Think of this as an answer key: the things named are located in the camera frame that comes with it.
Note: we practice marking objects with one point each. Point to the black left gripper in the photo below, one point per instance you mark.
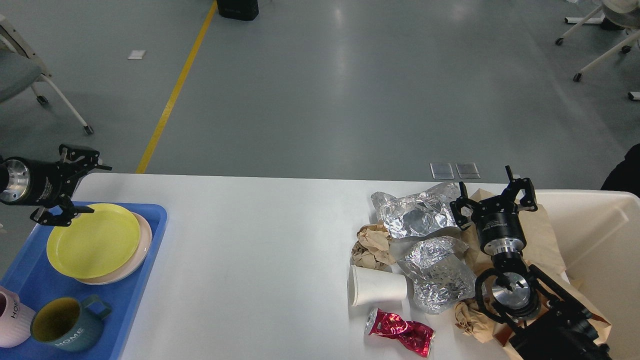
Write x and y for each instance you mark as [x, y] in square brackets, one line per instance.
[27, 182]

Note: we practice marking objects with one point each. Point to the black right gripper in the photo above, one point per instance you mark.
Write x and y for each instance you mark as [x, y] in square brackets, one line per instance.
[498, 227]

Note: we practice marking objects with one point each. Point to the yellow plastic plate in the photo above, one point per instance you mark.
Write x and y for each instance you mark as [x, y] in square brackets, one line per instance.
[95, 244]

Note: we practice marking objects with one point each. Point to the brown paper bag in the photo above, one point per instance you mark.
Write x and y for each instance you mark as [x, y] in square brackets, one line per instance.
[542, 250]

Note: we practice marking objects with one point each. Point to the dark green mug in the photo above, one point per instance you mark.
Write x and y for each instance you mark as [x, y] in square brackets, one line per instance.
[69, 324]

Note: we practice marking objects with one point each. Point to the pink mug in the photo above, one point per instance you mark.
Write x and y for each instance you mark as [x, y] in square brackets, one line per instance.
[15, 319]

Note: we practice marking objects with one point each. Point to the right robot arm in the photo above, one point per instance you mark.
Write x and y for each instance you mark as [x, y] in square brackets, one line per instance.
[547, 322]

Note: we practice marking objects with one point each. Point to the right floor socket plate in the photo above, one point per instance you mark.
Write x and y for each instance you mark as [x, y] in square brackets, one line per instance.
[467, 170]

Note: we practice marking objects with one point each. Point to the floor socket plate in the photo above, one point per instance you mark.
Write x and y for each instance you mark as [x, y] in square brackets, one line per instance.
[442, 171]
[467, 170]

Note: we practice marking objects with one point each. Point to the upper crumpled aluminium foil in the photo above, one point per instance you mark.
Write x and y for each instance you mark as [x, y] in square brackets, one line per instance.
[417, 215]

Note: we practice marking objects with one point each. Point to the crumpled aluminium foil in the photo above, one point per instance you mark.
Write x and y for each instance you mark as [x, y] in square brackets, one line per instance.
[440, 278]
[417, 215]

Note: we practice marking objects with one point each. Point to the left floor socket plate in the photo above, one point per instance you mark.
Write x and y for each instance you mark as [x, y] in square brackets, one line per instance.
[442, 171]

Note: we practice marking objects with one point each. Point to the lower crumpled aluminium foil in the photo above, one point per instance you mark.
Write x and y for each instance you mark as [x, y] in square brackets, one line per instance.
[440, 278]

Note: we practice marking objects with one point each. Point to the blue plastic tray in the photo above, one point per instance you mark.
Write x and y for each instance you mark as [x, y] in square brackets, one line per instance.
[36, 282]

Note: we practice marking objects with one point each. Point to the pink plate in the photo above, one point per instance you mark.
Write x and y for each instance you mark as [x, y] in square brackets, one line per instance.
[138, 257]

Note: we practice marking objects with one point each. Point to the small crumpled brown paper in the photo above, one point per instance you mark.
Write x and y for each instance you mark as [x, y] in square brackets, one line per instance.
[473, 322]

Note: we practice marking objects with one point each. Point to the beige plastic bin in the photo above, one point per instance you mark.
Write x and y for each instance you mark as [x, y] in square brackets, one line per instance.
[597, 234]

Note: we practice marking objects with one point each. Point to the crumpled brown paper ball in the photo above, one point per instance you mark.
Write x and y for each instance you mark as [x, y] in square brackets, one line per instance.
[371, 249]

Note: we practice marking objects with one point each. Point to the grey office chair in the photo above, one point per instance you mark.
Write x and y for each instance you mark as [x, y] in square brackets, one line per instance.
[21, 67]

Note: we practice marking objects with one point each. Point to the person in dark clothes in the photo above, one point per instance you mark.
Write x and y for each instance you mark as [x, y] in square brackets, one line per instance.
[625, 177]

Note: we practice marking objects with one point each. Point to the white paper cup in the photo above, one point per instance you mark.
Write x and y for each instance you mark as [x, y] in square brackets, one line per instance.
[366, 286]

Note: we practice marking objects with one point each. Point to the crushed red can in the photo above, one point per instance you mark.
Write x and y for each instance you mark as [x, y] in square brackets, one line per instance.
[413, 335]

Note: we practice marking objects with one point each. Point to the white chair base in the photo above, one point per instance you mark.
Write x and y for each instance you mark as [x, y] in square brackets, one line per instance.
[618, 23]

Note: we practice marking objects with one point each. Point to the black box on floor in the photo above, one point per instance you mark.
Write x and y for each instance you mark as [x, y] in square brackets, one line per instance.
[242, 10]

